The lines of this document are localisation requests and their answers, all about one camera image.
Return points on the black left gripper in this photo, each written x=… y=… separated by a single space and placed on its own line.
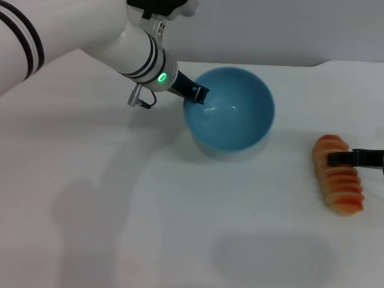
x=181 y=84

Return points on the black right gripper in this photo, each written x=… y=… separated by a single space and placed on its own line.
x=370 y=159

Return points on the orange ridged bread loaf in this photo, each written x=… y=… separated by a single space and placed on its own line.
x=339 y=183

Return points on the blue bowl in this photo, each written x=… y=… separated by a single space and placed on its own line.
x=231 y=117

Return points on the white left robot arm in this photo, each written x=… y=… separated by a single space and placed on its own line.
x=75 y=27

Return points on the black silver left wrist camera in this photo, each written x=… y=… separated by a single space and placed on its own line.
x=174 y=7

